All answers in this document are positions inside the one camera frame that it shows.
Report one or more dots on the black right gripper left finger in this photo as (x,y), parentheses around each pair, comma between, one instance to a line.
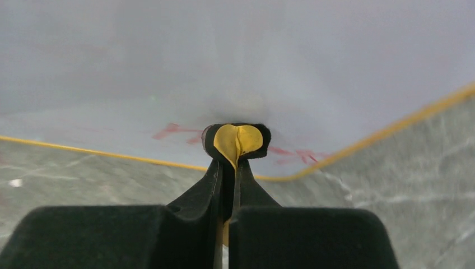
(186,233)

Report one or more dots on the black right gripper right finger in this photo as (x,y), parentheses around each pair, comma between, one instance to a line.
(263,234)

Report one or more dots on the yellow black whiteboard eraser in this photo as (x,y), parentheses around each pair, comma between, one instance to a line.
(230,143)

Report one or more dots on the yellow framed whiteboard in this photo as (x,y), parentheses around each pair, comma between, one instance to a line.
(142,79)

